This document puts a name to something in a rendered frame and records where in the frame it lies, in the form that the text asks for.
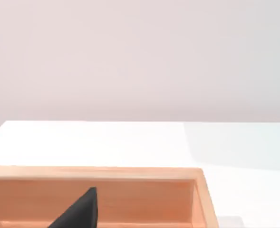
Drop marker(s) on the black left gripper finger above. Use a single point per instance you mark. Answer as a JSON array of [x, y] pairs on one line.
[[85, 211]]

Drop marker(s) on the shallow salmon-coloured box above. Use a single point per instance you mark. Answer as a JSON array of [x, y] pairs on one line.
[[142, 199]]

